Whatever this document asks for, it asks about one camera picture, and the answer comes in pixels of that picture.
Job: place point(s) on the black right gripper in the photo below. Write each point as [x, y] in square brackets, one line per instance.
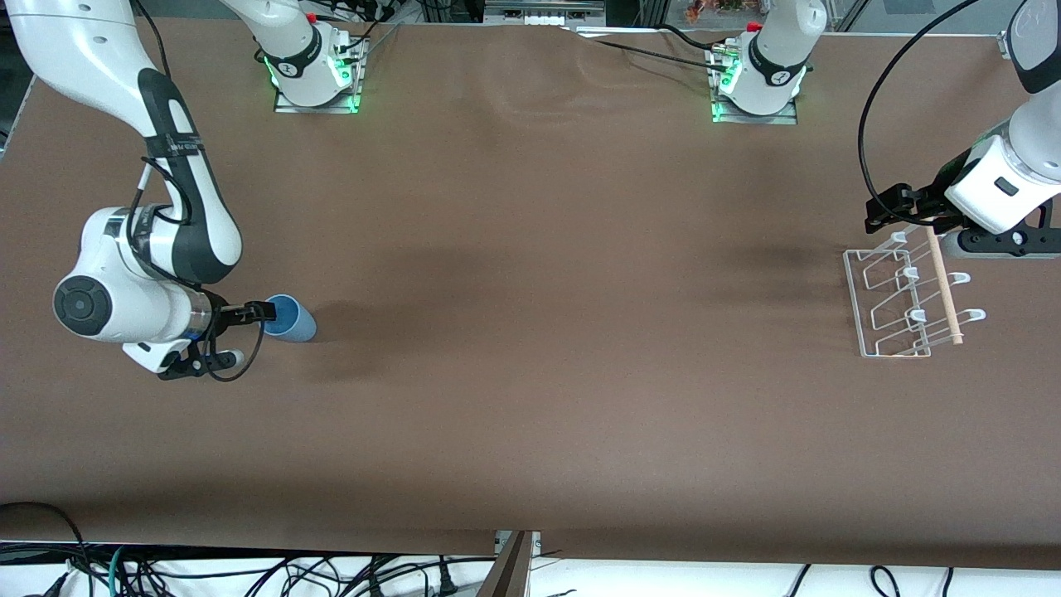
[219, 316]

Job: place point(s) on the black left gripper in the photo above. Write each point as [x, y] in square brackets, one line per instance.
[922, 201]

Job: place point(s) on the blue cup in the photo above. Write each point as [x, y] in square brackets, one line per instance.
[297, 325]

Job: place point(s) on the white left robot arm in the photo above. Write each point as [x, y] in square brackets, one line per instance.
[1040, 133]

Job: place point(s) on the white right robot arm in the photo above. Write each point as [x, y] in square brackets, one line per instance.
[133, 290]

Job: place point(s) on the brown table cover sheet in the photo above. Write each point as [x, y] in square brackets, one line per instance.
[530, 414]

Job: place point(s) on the brown angled beam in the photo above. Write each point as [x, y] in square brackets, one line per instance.
[507, 576]

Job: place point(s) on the white power strip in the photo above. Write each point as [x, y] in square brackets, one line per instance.
[543, 16]

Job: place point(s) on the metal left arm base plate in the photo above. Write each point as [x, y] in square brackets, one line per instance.
[779, 120]

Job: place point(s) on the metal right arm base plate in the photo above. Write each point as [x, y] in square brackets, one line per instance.
[286, 106]

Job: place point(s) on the metal bracket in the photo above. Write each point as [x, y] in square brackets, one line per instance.
[535, 541]

